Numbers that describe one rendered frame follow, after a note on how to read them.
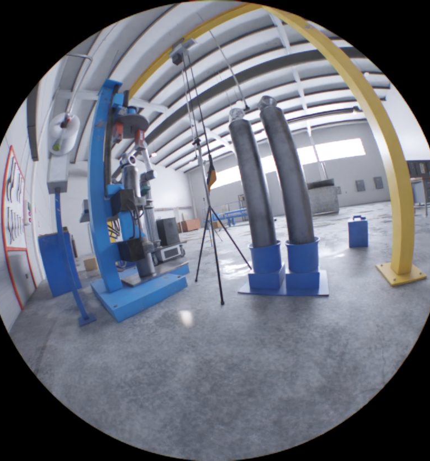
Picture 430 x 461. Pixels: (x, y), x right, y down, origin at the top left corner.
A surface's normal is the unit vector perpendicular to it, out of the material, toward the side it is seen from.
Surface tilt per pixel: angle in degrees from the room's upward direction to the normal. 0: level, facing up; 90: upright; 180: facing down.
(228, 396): 0
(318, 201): 90
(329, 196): 90
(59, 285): 90
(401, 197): 90
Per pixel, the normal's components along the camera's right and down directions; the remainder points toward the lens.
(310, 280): -0.57, 0.16
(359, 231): -0.78, 0.19
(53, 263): 0.80, -0.11
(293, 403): -0.18, -0.98
